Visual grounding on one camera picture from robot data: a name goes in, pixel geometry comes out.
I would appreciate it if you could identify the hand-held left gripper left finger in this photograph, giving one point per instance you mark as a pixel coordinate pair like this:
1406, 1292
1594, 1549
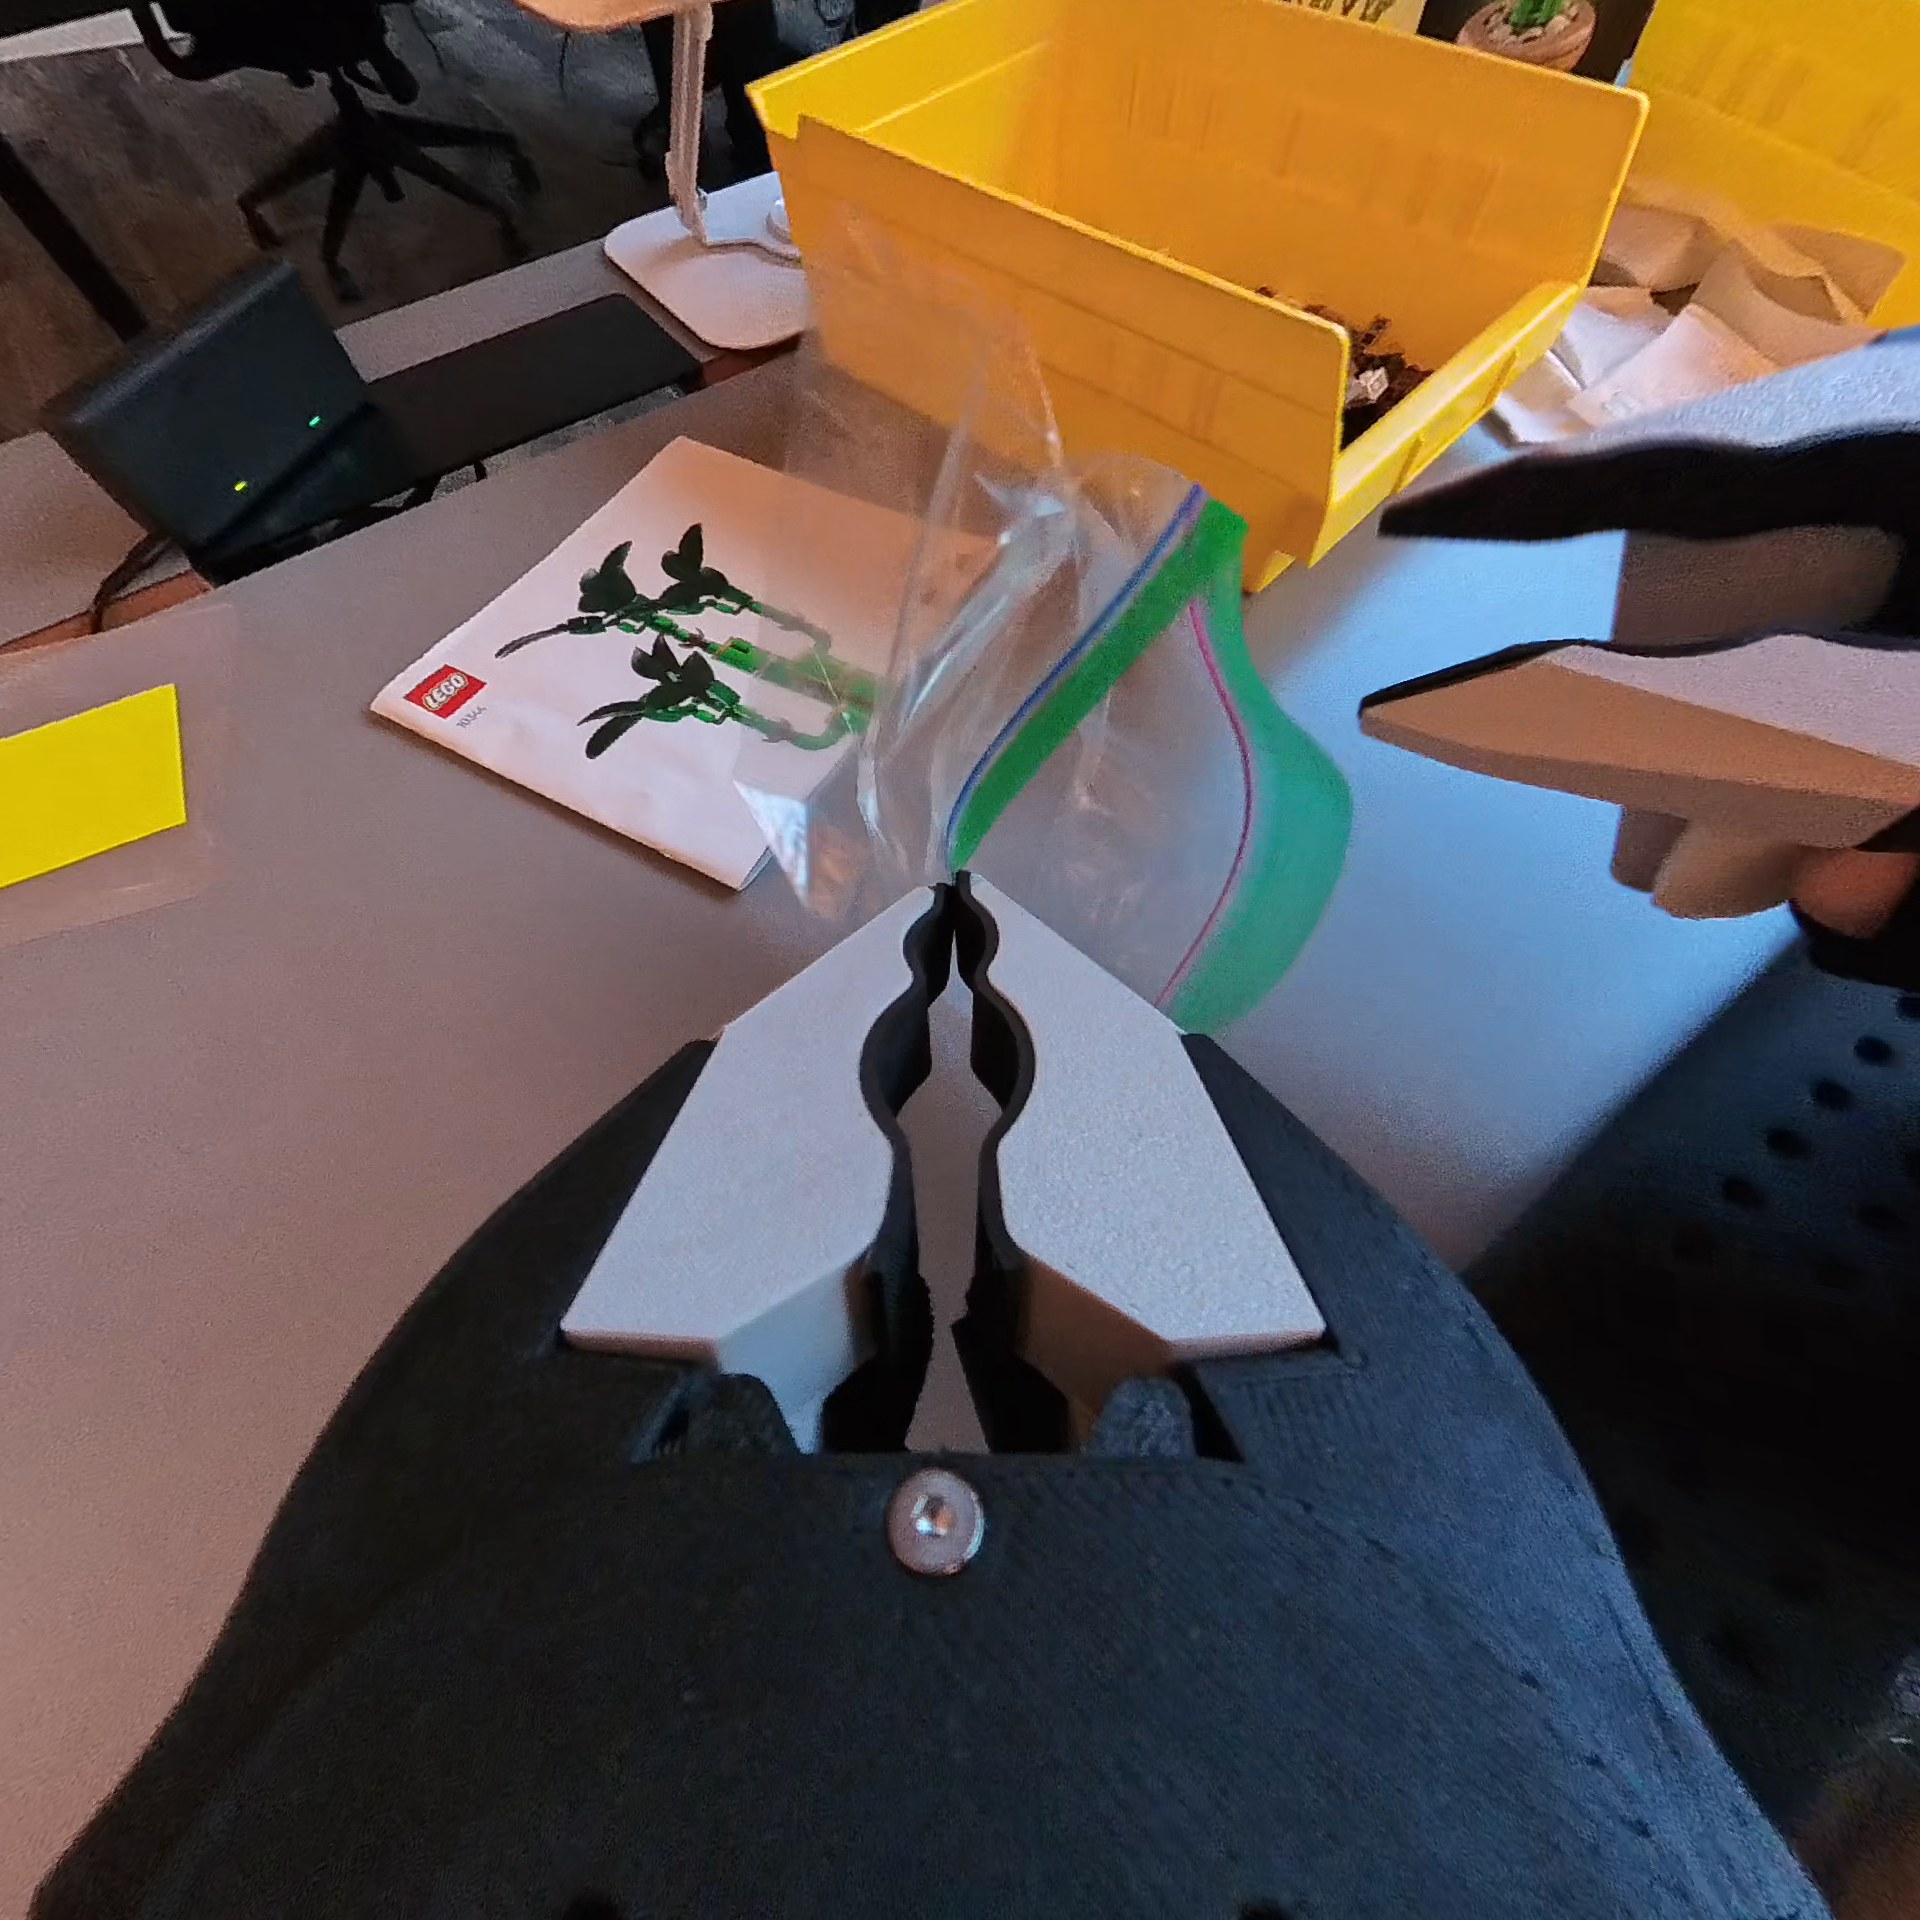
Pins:
751, 1201

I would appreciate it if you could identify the black perforated pad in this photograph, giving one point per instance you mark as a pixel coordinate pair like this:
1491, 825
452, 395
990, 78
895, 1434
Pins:
1725, 1349

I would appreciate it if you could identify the yellow plastic parts bin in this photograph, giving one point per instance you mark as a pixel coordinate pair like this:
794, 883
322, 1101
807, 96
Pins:
1771, 105
1125, 224

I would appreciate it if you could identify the person's right hand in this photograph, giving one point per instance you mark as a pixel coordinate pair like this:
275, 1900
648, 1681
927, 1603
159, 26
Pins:
1868, 892

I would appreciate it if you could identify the black toy set box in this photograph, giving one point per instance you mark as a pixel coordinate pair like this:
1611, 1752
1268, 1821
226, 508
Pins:
1524, 29

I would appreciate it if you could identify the black electronic box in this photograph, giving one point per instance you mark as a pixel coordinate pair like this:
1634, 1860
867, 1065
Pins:
212, 405

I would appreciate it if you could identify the grey desk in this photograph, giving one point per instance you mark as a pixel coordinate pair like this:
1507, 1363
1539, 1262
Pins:
375, 1125

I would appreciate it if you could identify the clear plastic bag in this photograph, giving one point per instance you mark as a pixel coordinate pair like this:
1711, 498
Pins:
212, 675
1141, 750

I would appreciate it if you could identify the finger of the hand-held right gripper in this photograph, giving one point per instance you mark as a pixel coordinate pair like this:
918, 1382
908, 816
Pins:
1725, 734
1756, 585

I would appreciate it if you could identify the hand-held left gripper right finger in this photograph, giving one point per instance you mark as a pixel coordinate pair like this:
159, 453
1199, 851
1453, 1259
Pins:
1156, 1201

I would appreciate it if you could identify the instruction booklet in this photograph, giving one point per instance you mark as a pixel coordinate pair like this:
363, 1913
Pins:
630, 721

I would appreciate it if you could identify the black office chair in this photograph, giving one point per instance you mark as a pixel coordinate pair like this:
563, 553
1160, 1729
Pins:
359, 105

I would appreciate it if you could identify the yellow sticky note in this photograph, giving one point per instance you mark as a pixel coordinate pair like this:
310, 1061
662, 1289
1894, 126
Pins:
91, 779

